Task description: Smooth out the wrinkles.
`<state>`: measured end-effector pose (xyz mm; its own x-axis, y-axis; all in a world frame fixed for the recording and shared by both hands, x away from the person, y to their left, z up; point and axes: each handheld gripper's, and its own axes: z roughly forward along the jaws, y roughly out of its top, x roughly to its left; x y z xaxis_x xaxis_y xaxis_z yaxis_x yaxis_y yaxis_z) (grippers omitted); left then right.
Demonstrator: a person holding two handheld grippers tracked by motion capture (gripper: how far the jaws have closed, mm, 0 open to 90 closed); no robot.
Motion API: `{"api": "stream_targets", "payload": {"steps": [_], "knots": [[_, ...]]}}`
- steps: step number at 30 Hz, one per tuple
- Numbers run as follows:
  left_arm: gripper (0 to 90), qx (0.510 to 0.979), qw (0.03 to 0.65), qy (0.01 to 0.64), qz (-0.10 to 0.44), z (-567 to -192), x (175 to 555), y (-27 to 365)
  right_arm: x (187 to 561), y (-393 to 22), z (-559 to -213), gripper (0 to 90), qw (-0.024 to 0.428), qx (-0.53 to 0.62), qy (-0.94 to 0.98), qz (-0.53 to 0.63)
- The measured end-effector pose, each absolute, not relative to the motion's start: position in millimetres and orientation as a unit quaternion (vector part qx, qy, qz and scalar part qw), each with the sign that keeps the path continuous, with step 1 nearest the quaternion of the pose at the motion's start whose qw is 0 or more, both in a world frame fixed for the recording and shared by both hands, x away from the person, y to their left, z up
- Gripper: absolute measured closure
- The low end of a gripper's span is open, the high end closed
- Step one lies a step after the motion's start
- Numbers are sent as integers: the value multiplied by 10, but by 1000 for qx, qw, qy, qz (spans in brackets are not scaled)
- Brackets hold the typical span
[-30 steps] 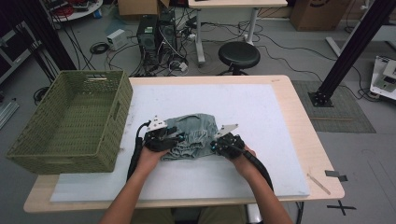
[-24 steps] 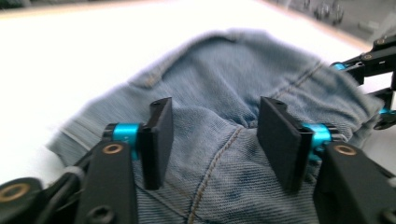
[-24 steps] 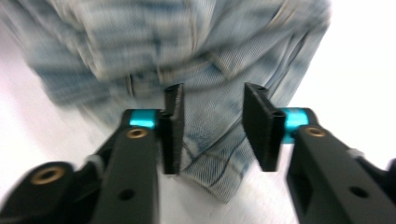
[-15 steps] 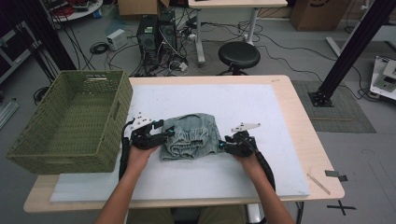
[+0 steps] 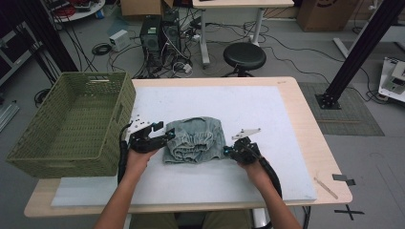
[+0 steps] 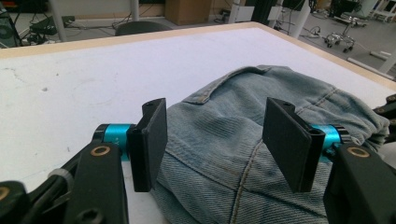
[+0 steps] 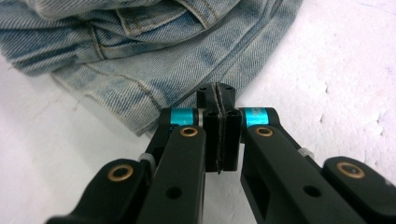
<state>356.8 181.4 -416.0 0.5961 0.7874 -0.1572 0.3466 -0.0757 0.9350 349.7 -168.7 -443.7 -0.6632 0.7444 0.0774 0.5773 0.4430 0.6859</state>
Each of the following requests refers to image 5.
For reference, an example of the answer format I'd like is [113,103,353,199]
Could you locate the person's right hand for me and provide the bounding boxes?
[236,157,272,193]

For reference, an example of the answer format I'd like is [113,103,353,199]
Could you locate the black round stool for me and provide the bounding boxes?
[223,42,267,78]

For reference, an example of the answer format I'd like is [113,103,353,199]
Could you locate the white-legged wooden desk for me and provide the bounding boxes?
[191,0,295,70]

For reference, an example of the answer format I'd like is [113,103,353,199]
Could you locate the white box device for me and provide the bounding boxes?
[108,29,132,52]

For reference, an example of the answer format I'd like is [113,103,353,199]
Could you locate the open-sided computer tower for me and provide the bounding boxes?
[161,7,183,63]

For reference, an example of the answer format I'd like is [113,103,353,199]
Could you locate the silver metal rails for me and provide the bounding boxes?
[0,100,20,134]

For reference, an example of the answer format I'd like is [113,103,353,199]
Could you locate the light blue denim shorts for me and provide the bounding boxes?
[161,115,228,165]

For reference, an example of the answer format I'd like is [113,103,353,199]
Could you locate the black metal frame post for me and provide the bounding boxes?
[314,0,405,111]
[17,0,80,73]

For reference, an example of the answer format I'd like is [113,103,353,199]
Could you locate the black tape strip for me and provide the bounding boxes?
[331,173,356,187]

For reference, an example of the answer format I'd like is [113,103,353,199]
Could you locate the white machine housing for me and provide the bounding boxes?
[377,56,405,104]

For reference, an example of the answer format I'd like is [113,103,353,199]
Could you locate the large coiled black cable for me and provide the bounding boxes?
[33,87,53,109]

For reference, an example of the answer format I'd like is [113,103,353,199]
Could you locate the green woven basket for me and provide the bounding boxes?
[5,71,138,179]

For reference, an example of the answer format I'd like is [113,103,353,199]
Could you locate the round white table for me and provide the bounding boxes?
[43,0,106,24]

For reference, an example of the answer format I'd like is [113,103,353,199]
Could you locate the small coiled black cable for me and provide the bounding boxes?
[91,42,114,57]

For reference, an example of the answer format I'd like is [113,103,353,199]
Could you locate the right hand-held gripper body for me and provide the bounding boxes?
[230,127,263,166]

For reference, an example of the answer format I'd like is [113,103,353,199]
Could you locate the black tape cross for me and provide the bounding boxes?
[333,203,366,221]

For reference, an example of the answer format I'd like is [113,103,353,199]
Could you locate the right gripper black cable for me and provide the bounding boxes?
[253,148,312,229]

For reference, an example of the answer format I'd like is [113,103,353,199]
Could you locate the grey floor mat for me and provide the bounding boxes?
[298,81,386,137]

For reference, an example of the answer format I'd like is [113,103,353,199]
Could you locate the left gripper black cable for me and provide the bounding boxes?
[117,123,132,186]

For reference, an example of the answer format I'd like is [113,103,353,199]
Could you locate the small cardboard box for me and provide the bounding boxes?
[119,0,175,18]

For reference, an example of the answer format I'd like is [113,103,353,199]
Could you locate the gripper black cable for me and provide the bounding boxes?
[117,123,132,186]
[253,148,312,229]

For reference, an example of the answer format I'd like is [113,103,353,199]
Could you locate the thin wooden stick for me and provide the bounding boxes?
[313,177,339,200]

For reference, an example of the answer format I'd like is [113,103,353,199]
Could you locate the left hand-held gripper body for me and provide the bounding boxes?
[126,114,167,154]

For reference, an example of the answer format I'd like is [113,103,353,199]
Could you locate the white foam mat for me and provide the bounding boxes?
[51,85,318,208]

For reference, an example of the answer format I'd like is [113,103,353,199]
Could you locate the person's khaki trousers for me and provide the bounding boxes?
[128,209,254,229]

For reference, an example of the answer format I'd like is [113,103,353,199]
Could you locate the large cardboard box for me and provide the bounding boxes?
[296,0,360,32]

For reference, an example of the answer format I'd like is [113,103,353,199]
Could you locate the light wooden table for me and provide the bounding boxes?
[24,76,353,219]

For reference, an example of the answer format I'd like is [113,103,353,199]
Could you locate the grey metal rack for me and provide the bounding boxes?
[0,21,43,88]

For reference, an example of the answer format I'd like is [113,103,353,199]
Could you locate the person's left hand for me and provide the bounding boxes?
[124,148,160,183]

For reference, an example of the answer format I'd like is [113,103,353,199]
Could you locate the black computer tower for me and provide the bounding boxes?
[139,14,164,75]

